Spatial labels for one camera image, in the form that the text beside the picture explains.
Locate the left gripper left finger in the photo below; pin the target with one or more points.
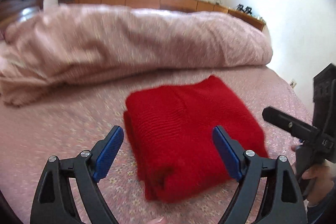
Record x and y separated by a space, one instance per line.
54 199

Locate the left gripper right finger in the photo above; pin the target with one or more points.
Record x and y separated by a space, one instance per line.
268 185

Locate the red knit cardigan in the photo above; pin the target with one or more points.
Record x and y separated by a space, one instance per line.
170 129

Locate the grey right sleeve forearm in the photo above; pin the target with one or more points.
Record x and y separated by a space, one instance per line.
324 211

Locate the dark items on ledge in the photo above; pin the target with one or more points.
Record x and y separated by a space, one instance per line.
246 10

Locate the pink floral duvet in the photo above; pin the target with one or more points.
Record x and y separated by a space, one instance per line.
92 44

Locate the dark wooden headboard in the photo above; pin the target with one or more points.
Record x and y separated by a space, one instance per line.
18 10

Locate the wooden side ledge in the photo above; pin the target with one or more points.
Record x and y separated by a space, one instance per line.
176 5

